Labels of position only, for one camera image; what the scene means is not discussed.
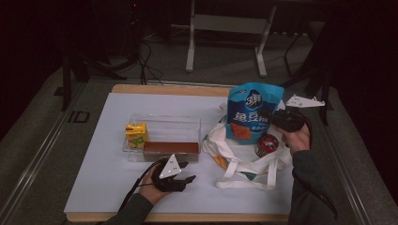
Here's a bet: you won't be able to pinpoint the person's right hand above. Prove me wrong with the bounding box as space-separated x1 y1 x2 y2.
274 123 312 156

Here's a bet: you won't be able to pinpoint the clear plastic tray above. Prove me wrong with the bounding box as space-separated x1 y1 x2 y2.
121 112 203 164

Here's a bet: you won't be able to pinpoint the person's left hand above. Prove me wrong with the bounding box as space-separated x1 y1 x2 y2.
139 179 172 206

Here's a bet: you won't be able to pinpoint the yellow drink carton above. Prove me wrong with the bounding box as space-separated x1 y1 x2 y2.
125 122 150 150

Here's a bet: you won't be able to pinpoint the black metal stand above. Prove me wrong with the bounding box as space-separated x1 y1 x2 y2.
302 67 333 127

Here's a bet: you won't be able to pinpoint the metal floor rail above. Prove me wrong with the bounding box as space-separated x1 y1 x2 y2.
0 82 89 225
308 93 374 225

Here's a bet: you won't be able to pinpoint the red lidded jar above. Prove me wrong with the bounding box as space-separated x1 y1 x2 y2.
254 133 280 158

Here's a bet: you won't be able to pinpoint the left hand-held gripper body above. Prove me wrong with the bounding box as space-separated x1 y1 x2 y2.
151 153 190 193

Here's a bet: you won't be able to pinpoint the brown box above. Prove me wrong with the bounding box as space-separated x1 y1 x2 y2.
143 141 201 163

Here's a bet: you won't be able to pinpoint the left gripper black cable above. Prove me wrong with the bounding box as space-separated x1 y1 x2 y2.
116 158 169 218

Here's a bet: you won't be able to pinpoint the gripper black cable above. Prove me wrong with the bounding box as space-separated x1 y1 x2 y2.
291 114 340 220
116 158 169 218

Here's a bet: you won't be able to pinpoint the wooden table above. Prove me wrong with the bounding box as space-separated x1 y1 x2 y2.
66 83 290 223

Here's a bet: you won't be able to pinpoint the white patterned tote bag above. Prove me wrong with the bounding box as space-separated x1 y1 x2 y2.
201 102 294 191

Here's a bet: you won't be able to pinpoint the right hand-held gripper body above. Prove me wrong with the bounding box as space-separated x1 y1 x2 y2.
270 94 327 133

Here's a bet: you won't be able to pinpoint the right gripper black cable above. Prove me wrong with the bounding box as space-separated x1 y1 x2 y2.
291 114 340 220

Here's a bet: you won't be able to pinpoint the blue snack bag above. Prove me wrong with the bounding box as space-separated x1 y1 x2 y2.
226 82 285 145

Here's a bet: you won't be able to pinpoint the white table mat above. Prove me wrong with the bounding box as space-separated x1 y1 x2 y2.
64 92 295 216

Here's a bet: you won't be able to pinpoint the black tripod stand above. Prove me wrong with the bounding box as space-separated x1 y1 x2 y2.
60 46 128 113

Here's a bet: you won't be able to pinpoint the black floor cables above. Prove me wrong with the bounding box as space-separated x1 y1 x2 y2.
136 39 164 86

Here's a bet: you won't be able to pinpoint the white metal stand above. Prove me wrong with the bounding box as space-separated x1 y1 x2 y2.
185 0 278 79

